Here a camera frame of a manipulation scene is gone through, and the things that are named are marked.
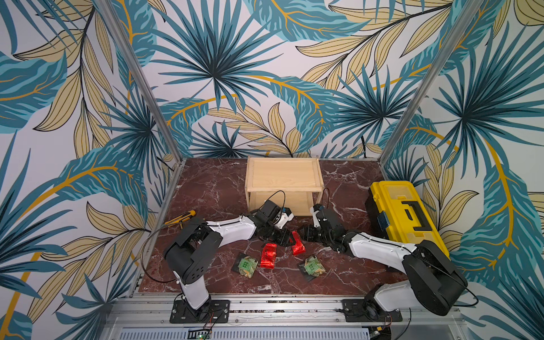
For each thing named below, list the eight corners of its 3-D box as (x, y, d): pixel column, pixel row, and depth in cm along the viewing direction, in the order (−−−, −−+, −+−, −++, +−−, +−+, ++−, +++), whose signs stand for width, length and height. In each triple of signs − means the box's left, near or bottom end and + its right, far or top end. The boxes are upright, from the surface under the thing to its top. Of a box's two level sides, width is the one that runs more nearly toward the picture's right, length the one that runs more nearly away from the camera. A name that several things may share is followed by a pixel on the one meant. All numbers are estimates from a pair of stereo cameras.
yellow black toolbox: (376, 258, 88) (396, 241, 74) (359, 203, 105) (373, 180, 91) (430, 259, 88) (460, 241, 74) (405, 203, 105) (426, 181, 91)
